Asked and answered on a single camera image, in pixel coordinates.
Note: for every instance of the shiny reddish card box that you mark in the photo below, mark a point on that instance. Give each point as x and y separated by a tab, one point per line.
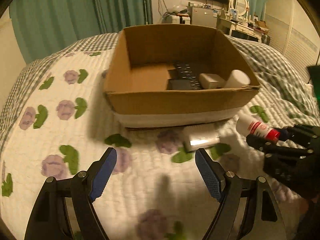
200	136

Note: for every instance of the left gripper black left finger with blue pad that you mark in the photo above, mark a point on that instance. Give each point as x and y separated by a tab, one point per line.
49	217

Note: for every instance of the large green curtain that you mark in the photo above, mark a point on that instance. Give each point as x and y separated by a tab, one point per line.
43	27

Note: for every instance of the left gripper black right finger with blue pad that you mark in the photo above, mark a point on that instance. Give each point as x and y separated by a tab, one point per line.
262	218

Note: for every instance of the silver mini fridge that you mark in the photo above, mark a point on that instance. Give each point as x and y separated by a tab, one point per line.
202	17

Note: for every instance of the white louvered wardrobe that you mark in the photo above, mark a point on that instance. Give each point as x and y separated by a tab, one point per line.
292	34

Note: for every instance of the black remote control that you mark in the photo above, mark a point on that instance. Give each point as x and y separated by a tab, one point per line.
186	71

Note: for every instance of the white floral quilted mat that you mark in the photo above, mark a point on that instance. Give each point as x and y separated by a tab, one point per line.
65	124

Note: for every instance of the white dressing table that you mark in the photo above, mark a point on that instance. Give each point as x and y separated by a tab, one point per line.
228	27

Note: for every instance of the oval white mirror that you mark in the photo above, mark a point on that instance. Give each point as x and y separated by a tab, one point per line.
242	6

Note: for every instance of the light blue earbuds case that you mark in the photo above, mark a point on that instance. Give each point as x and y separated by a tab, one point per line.
211	81

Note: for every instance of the open cardboard box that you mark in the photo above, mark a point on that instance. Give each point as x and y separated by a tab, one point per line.
164	75

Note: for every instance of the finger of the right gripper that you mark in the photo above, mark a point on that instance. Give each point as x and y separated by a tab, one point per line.
261	144
301	134

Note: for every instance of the white bottle red cap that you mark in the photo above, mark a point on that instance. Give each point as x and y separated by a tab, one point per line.
247	124

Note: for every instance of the white suitcase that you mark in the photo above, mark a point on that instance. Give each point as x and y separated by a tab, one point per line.
177	19

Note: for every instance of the white cylindrical jar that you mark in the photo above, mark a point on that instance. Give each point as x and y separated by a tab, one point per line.
237	79

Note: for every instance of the grey checkered bed cover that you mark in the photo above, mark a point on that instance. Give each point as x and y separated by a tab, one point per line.
283	95

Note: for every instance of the black power adapter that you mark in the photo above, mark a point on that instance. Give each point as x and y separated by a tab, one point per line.
179	84

